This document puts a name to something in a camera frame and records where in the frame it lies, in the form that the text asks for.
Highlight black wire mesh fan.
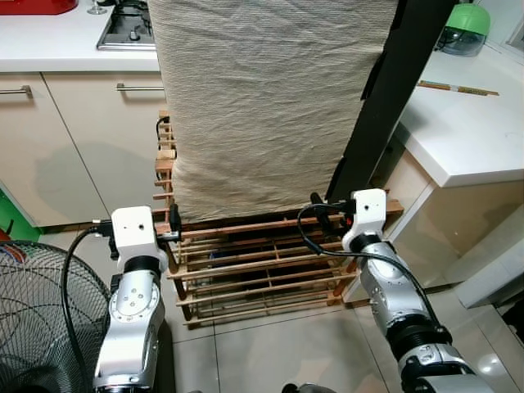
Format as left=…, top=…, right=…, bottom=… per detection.
left=0, top=241, right=113, bottom=393

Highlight green plastic object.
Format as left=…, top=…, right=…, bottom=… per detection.
left=0, top=187, right=39, bottom=243

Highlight green helmet with clear visor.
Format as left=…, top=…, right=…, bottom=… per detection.
left=436, top=2, right=491, bottom=57

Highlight white window frame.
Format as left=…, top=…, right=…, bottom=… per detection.
left=501, top=11, right=524, bottom=52

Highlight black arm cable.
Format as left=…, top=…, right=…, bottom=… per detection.
left=61, top=224, right=113, bottom=387
left=296, top=202, right=436, bottom=322

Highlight beige counter cabinet side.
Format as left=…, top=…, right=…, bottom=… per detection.
left=373, top=131, right=524, bottom=290

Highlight wooden slatted rack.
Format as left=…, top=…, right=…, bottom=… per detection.
left=153, top=111, right=404, bottom=329

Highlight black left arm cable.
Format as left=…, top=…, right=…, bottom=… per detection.
left=61, top=224, right=113, bottom=387

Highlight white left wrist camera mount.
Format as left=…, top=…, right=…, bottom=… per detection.
left=110, top=206, right=169, bottom=264

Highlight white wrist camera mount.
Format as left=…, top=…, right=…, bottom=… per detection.
left=110, top=206, right=169, bottom=264
left=341, top=189, right=388, bottom=254

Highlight paper-wrapped wooden chopsticks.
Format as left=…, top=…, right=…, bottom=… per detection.
left=417, top=79, right=501, bottom=97

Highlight steel gas stove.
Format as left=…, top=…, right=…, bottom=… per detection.
left=96, top=0, right=157, bottom=52

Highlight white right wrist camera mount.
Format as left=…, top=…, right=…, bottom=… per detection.
left=341, top=189, right=388, bottom=254

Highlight silver cabinet handle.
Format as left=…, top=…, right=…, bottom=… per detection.
left=115, top=82, right=165, bottom=93
left=0, top=84, right=33, bottom=97

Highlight large beige linen cloth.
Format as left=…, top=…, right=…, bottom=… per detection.
left=147, top=0, right=400, bottom=223

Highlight black slanted frame board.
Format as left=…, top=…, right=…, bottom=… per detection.
left=326, top=0, right=459, bottom=206

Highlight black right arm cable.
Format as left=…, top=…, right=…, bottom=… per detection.
left=296, top=202, right=436, bottom=322

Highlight beige cabinet door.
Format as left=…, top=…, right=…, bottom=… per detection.
left=43, top=71, right=178, bottom=224
left=0, top=72, right=108, bottom=229

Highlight white appliance panel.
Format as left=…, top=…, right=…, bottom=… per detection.
left=454, top=236, right=524, bottom=309

